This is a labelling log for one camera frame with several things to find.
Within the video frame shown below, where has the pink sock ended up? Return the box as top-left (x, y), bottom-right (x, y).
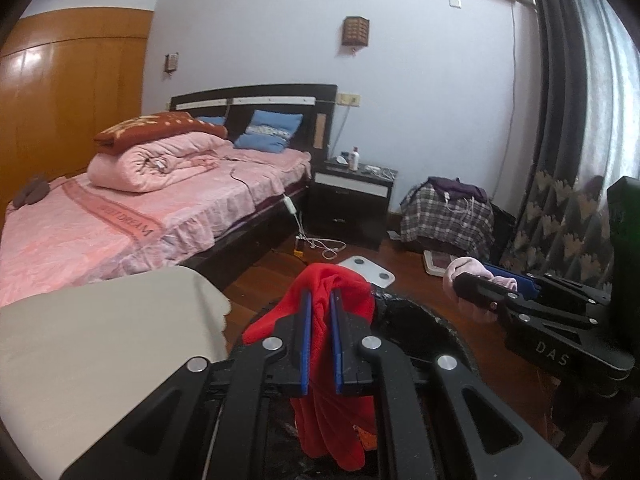
top-left (442, 257), bottom-right (518, 324)

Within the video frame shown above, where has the red cloth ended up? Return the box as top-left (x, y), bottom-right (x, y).
top-left (242, 263), bottom-right (376, 471)

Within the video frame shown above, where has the black trash bin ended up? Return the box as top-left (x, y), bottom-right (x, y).
top-left (219, 288), bottom-right (482, 480)

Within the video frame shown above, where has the plaid bag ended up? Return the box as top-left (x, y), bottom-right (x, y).
top-left (400, 178), bottom-right (495, 260)

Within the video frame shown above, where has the white bathroom scale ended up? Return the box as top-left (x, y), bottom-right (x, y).
top-left (338, 256), bottom-right (396, 289)

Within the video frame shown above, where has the floral grey curtain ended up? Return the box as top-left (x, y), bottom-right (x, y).
top-left (501, 0), bottom-right (639, 290)

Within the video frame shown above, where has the black white nightstand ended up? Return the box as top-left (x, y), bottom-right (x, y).
top-left (304, 160), bottom-right (398, 250)

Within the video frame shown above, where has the white lotion bottle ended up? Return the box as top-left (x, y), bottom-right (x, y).
top-left (348, 146), bottom-right (360, 171)

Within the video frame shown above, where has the pink covered bed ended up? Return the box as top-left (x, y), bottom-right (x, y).
top-left (1, 148), bottom-right (311, 306)

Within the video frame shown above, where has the folded pink quilt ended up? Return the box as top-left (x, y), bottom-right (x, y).
top-left (87, 131), bottom-right (233, 194)

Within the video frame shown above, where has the black headboard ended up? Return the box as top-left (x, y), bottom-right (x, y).
top-left (169, 84), bottom-right (337, 168)

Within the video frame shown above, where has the blue pillow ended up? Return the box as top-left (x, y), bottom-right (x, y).
top-left (234, 110), bottom-right (304, 154)

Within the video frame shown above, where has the dark red pillow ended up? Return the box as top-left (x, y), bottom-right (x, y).
top-left (93, 112), bottom-right (228, 155)

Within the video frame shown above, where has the wooden wardrobe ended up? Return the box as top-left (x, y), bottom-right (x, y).
top-left (1, 6), bottom-right (153, 204)

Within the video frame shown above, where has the white power strip cable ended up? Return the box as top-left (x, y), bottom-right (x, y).
top-left (282, 194), bottom-right (347, 262)

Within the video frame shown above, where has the beige wall socket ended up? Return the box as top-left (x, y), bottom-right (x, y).
top-left (335, 92), bottom-right (360, 107)

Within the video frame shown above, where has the brown wall lamp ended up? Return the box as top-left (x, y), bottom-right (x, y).
top-left (341, 16), bottom-right (370, 52)

